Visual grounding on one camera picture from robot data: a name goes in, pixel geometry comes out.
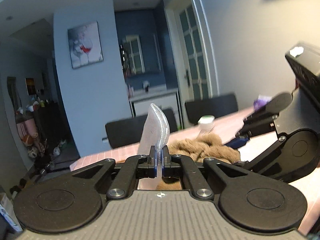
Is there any brown plush fabric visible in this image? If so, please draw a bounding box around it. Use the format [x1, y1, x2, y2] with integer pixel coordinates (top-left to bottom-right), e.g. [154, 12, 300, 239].
[156, 132, 242, 191]

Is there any white round cloth pad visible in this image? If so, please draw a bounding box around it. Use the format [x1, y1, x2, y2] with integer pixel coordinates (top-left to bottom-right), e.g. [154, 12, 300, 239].
[137, 103, 170, 190]

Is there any purple tissue pack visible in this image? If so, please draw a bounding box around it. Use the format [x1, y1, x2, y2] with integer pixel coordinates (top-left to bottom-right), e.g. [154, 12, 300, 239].
[253, 95, 272, 111]

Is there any orange storage box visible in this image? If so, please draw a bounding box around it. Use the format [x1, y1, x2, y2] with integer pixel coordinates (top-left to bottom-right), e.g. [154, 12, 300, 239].
[237, 132, 277, 161]

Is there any pink checkered tablecloth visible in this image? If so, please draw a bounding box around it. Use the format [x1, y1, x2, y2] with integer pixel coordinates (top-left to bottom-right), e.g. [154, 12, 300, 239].
[70, 107, 319, 235]

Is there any clear plastic water bottle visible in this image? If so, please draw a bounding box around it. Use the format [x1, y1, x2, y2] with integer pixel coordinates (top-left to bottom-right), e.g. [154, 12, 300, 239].
[198, 115, 215, 137]

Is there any black chair left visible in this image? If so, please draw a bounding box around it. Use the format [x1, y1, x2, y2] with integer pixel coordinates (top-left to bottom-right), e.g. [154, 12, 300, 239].
[105, 108, 179, 149]

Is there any black chair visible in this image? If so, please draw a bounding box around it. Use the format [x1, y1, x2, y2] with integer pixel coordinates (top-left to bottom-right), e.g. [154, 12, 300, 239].
[184, 93, 239, 125]
[105, 108, 179, 149]

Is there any black chair right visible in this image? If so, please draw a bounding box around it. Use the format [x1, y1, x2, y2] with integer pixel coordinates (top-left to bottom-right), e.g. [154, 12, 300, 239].
[184, 93, 239, 125]

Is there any white cabinet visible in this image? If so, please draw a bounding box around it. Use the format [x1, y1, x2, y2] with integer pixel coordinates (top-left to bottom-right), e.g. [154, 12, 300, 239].
[129, 88, 184, 129]

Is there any white glass door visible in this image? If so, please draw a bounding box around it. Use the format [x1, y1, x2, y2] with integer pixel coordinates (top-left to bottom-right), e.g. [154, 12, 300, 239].
[163, 0, 219, 128]

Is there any wine glass wall painting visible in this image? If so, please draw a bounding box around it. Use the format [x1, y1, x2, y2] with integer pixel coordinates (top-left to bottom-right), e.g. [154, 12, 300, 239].
[67, 21, 104, 69]

